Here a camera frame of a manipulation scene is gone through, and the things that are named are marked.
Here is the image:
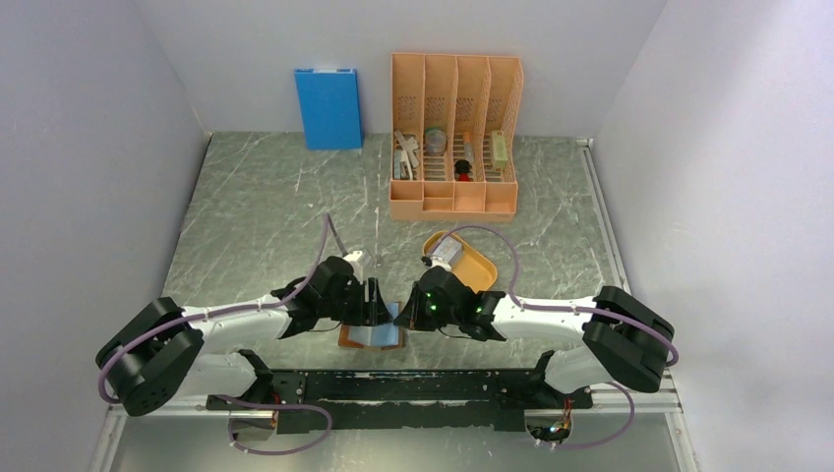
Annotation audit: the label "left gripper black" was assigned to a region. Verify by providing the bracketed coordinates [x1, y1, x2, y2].
[319, 276, 392, 325]

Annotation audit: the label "brown leather card holder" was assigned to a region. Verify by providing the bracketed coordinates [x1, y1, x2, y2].
[337, 323, 406, 351]

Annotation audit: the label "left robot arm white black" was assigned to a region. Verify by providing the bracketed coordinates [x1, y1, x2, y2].
[95, 252, 395, 416]

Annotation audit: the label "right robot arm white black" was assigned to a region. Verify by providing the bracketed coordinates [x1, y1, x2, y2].
[394, 267, 679, 407]

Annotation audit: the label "credit cards stack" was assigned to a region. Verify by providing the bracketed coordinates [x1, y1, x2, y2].
[428, 236, 463, 270]

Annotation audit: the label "yellow oval tray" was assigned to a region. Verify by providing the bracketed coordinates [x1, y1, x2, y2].
[422, 231, 498, 292]

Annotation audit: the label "grey metal clips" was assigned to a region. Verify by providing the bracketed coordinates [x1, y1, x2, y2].
[393, 130, 421, 181]

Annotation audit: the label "black red small object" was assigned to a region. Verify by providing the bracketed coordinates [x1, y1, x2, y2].
[453, 159, 472, 182]

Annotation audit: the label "grey round tin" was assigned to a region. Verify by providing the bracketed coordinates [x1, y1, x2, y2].
[424, 127, 447, 156]

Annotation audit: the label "orange glue stick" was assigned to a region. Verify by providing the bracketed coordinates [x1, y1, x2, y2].
[462, 132, 474, 165]

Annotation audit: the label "green eraser block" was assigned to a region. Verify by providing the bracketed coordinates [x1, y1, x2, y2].
[491, 130, 510, 172]

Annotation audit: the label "orange desk organizer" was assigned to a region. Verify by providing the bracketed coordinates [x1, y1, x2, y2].
[388, 53, 524, 223]

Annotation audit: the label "blue box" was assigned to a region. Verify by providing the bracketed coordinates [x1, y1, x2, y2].
[294, 68, 363, 150]

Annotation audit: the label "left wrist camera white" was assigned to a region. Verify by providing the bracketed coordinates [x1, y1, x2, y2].
[342, 250, 370, 269]

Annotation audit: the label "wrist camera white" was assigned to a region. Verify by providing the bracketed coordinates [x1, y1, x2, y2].
[421, 253, 451, 271]
[342, 250, 370, 269]

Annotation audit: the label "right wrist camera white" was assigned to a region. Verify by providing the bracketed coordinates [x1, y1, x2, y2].
[421, 253, 451, 271]

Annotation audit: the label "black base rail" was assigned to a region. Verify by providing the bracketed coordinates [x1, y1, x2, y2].
[241, 368, 593, 434]

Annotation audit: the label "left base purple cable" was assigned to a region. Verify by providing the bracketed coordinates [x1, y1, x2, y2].
[214, 394, 335, 457]

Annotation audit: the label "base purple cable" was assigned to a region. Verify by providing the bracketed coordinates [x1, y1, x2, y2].
[214, 394, 335, 457]
[530, 381, 636, 452]

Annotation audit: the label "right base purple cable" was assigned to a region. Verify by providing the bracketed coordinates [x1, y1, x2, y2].
[530, 381, 636, 452]

